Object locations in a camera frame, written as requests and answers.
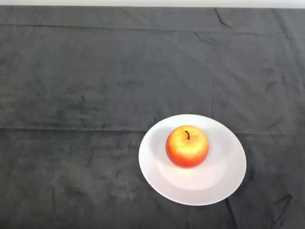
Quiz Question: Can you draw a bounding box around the red yellow apple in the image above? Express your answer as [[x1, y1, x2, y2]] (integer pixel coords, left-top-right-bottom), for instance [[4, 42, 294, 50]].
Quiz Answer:
[[165, 125, 210, 169]]

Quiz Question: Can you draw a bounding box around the round white plate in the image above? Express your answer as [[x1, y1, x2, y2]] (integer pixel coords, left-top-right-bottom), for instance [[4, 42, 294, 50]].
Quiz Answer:
[[138, 114, 247, 207]]

